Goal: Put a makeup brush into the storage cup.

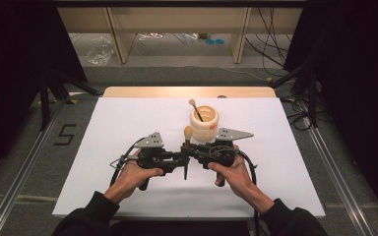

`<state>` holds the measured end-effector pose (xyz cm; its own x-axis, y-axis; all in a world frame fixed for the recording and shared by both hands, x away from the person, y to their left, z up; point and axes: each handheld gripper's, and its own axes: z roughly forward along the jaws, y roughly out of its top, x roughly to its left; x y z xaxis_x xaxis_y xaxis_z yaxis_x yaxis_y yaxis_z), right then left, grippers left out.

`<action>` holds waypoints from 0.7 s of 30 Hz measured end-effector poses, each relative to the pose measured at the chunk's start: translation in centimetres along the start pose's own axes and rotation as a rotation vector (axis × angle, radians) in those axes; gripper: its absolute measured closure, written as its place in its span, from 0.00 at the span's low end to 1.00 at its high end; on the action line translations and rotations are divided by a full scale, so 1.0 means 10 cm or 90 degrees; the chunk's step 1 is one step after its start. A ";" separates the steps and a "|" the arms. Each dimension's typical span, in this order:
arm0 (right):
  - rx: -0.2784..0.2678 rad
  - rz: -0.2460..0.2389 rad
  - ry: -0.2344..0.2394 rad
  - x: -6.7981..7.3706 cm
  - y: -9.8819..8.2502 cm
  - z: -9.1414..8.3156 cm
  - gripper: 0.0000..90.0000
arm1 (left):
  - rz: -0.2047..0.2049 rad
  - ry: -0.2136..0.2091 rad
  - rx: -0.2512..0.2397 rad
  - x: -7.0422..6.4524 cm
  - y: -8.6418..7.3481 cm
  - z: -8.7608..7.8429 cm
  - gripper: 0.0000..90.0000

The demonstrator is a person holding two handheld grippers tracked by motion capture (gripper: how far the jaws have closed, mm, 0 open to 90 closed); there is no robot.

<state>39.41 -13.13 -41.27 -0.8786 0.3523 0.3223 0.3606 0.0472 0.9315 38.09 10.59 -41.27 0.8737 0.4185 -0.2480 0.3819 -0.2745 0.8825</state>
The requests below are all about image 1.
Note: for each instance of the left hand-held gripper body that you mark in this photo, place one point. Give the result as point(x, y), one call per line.
point(152, 141)

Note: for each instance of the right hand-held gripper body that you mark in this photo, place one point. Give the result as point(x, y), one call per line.
point(231, 133)

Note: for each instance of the large makeup brush gold ferrule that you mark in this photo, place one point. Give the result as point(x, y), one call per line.
point(187, 132)

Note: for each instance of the cream ribbed brush holder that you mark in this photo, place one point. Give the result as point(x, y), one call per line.
point(205, 131)

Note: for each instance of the person's left hand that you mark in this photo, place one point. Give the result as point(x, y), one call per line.
point(129, 178)

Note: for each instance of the person's right hand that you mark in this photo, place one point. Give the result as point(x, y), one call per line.
point(239, 180)

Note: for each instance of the white table sheet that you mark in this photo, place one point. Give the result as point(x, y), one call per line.
point(128, 114)

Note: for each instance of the black metal stand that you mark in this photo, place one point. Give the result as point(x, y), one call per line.
point(45, 101)
point(311, 98)

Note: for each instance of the blue round disc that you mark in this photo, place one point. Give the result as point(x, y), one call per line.
point(220, 41)
point(210, 42)

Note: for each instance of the clear plastic bag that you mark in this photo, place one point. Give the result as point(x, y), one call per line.
point(100, 51)

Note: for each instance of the wooden shelf unit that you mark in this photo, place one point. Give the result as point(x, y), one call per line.
point(177, 19)

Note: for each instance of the black curtain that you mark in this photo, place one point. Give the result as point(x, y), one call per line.
point(13, 65)
point(357, 82)

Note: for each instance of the aluminium floor rail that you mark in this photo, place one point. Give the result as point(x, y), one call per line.
point(16, 180)
point(338, 180)

